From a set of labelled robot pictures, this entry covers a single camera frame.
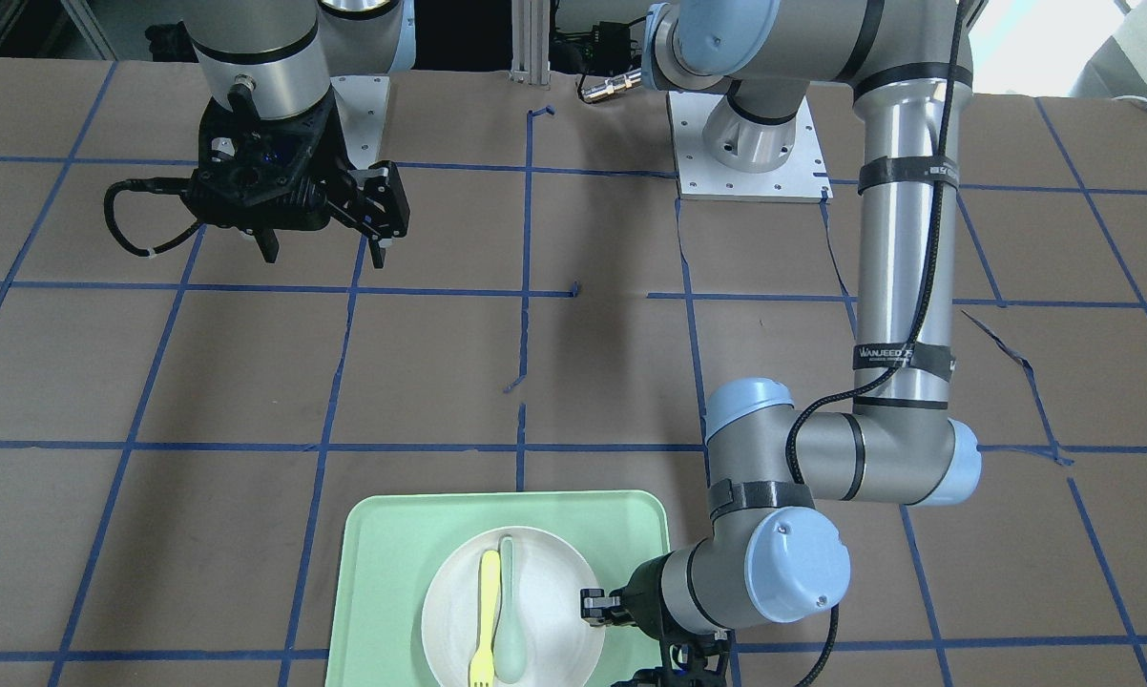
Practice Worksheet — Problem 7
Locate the pale green plastic spoon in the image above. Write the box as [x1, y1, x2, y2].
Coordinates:
[493, 534, 529, 684]

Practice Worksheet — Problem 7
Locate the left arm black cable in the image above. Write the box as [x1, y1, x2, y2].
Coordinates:
[785, 0, 966, 687]

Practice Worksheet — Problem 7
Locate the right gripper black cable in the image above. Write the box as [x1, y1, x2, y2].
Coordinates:
[104, 175, 206, 257]

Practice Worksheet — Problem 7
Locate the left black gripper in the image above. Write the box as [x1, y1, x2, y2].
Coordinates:
[579, 555, 731, 686]

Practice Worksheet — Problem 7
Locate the light green tray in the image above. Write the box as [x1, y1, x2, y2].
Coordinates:
[325, 489, 669, 686]

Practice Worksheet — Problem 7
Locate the aluminium frame post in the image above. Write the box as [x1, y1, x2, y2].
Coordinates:
[509, 0, 552, 89]

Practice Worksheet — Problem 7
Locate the yellow plastic fork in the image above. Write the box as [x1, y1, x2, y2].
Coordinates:
[468, 551, 501, 686]

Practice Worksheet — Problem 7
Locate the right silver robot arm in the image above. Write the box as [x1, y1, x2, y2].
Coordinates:
[181, 1, 416, 268]

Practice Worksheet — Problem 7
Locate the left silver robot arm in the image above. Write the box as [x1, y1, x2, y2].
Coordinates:
[579, 1, 982, 686]

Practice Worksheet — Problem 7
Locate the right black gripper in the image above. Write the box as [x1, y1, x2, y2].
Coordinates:
[181, 75, 411, 268]

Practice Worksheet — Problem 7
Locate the white round plate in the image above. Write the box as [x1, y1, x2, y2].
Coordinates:
[421, 526, 604, 686]

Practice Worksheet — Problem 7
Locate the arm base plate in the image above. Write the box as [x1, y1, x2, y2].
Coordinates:
[668, 92, 832, 203]
[331, 75, 391, 170]

